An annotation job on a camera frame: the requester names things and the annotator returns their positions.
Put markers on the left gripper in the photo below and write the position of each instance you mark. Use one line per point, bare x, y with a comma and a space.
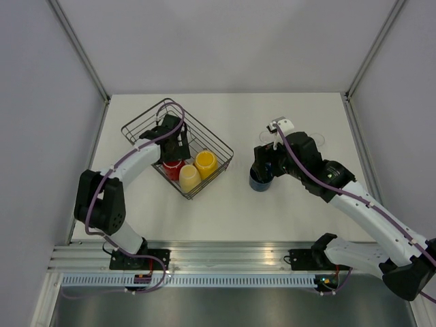
182, 152

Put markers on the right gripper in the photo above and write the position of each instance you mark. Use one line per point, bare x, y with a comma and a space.
263, 154

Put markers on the blue mug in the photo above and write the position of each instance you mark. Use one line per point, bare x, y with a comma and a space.
258, 184

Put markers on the clear glass cup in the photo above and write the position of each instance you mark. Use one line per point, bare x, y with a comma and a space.
266, 137
318, 138

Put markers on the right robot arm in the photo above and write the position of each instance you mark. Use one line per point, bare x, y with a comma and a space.
402, 259

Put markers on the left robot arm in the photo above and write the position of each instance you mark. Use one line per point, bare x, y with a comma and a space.
100, 199

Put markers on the red mug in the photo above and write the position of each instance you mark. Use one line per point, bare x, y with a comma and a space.
172, 169

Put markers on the pale yellow mug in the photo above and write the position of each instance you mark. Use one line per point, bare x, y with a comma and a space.
189, 178

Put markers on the wire dish rack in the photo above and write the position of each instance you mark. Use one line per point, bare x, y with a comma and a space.
199, 138

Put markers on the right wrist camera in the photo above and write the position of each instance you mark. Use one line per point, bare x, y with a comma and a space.
280, 128

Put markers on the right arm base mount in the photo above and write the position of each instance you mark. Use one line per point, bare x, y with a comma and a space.
302, 260

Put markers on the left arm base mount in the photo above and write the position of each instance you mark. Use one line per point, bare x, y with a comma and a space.
120, 261

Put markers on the white slotted cable duct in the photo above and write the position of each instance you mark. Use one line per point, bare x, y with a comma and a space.
191, 280

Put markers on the left frame post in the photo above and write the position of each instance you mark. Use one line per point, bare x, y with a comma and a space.
73, 39

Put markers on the frame post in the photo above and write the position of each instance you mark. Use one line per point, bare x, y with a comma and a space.
376, 45
73, 39

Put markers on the right frame post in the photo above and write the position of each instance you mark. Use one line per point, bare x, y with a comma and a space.
376, 45

